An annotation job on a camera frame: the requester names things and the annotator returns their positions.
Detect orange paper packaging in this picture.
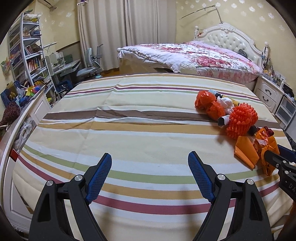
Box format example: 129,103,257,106
234,126,280,176

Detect orange spiky ball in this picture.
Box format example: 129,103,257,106
226,103,258,140

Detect small black white bottle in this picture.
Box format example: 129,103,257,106
217,115,230,127

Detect orange plastic bag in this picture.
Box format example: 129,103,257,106
195,90,217,110

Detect yellow bottle black cap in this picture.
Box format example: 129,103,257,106
209,89,240,106

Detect plastic drawer unit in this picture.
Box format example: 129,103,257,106
275,94,295,130

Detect white nightstand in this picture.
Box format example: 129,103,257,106
254,76,284,115

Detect white bed footboard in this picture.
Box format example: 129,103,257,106
1,88,51,234

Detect floral quilt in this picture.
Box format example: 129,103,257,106
117,41,262,84

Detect striped bed sheet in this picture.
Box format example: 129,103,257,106
13,74,292,240

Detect white tufted headboard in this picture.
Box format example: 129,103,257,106
194,23,262,66

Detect grey study desk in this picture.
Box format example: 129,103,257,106
45,52,81,79

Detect grey desk chair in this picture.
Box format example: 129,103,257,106
76,44,103,80

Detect white bookshelf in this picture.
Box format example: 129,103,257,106
8,11,58,106

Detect beige curtains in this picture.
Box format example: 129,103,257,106
77,1,177,70

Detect air conditioner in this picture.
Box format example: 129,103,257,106
38,0,59,11

